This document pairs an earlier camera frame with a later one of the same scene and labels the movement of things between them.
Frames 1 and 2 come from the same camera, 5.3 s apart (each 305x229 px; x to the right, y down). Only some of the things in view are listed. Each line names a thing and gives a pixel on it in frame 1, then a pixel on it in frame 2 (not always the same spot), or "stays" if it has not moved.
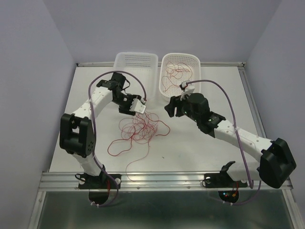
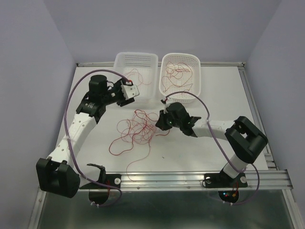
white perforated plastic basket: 176,69 stays
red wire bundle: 142,127 stays
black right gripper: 175,102 to 160,122
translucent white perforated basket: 144,66 stays
